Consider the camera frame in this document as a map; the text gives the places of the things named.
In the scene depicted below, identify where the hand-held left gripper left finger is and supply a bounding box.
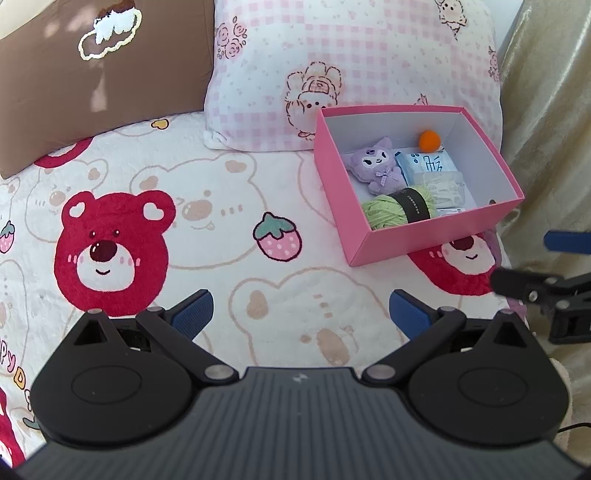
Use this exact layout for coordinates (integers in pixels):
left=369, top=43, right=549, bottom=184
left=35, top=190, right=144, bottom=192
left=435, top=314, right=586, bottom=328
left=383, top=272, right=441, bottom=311
left=74, top=289, right=241, bottom=387

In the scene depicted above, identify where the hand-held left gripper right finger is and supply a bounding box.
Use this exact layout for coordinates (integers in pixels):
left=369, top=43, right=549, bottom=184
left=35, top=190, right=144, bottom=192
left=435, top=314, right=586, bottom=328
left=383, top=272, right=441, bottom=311
left=360, top=289, right=529, bottom=387

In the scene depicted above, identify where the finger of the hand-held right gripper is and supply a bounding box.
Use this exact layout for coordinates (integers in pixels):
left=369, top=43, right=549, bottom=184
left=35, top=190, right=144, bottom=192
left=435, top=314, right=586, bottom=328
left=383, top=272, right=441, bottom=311
left=544, top=231, right=591, bottom=254
left=490, top=267, right=591, bottom=344

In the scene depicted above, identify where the green yarn ball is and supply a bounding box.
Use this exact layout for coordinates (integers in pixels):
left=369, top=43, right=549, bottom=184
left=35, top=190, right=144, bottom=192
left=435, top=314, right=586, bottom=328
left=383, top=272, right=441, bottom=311
left=361, top=184, right=437, bottom=232

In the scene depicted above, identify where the clear cotton swab box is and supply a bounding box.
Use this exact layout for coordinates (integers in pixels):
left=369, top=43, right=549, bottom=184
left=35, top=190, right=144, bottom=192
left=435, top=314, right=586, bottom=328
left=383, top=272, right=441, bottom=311
left=413, top=171, right=465, bottom=208

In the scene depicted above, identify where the pink cardboard box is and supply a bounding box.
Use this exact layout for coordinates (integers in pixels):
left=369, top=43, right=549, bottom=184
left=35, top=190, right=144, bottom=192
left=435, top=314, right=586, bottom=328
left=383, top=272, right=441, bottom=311
left=315, top=105, right=526, bottom=267

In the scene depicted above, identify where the blue wet wipes pack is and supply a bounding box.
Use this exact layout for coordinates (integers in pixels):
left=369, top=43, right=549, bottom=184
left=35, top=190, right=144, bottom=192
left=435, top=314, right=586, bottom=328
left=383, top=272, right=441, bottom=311
left=396, top=148, right=458, bottom=182

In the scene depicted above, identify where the purple plush toy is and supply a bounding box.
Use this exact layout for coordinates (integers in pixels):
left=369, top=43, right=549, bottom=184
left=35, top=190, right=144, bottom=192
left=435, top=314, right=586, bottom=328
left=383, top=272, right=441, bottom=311
left=344, top=137, right=404, bottom=195

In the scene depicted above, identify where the bear printed blanket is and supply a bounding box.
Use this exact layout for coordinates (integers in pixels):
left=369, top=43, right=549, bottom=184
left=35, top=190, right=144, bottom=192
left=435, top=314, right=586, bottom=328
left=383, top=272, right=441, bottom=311
left=0, top=111, right=573, bottom=467

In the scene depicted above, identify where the beige curtain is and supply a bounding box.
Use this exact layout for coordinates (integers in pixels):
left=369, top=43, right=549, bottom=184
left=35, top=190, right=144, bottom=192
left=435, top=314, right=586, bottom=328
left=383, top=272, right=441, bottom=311
left=496, top=0, right=591, bottom=439

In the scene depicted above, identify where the brown pillow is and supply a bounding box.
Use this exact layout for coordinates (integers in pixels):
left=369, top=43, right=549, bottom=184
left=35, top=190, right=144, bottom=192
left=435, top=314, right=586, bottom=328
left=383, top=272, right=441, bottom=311
left=0, top=0, right=217, bottom=180

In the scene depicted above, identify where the pink checked pillow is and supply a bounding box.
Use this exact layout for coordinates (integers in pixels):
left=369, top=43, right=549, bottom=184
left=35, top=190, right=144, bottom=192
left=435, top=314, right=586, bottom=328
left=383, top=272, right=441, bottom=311
left=203, top=0, right=504, bottom=153

